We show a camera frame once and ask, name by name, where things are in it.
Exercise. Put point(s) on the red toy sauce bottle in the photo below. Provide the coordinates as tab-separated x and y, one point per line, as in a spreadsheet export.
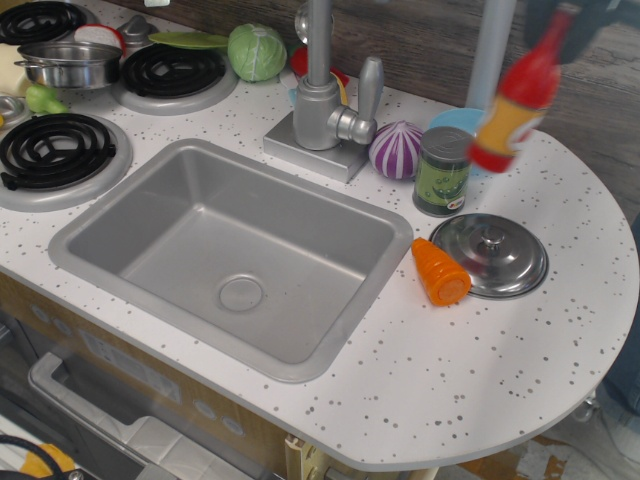
523	98

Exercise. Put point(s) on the grey toy sink basin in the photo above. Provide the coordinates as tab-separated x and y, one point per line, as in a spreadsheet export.
269	268

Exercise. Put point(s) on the grey toy faucet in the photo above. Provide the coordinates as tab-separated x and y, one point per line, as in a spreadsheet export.
322	134

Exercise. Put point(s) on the purple striped toy onion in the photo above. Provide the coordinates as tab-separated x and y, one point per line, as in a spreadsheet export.
395	150

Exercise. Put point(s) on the orange toy carrot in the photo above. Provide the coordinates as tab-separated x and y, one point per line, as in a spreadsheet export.
444	280

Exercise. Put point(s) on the green pickle toy can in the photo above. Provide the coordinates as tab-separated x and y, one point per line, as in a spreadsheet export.
443	171

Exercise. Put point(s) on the red toy vegetable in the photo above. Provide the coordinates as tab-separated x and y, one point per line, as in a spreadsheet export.
298	61

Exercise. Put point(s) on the stainless steel pot lid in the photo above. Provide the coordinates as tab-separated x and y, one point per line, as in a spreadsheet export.
503	258

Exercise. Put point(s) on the light blue plastic bowl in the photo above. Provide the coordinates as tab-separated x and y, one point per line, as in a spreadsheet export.
466	119

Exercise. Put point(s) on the green toy cabbage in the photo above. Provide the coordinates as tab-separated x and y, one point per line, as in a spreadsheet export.
256	52

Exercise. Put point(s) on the back right black stove burner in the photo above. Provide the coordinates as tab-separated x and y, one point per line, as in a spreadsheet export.
162	80

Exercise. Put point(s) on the black stove burner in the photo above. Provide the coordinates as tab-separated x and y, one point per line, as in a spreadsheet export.
58	161
162	80
42	21

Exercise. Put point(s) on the green plastic plate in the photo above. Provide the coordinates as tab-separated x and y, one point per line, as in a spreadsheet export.
189	40

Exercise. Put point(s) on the grey toy kettle lid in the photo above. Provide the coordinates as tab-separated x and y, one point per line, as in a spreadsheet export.
136	32

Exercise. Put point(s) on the front black stove burner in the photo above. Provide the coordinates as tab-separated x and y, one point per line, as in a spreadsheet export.
58	161

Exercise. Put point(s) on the grey vertical pole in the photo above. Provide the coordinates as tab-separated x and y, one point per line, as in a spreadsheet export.
495	28

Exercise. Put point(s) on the red white toy slice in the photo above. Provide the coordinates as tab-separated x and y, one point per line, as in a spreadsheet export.
101	34

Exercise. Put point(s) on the green toy pepper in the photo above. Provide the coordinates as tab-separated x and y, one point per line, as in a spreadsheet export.
42	99

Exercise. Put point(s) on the back left black stove burner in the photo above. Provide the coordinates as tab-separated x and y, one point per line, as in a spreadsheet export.
42	21

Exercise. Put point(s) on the yellow toy item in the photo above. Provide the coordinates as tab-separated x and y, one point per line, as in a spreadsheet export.
33	465

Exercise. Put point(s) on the grey oven door handle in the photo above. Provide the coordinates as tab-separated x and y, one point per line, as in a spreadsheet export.
126	438

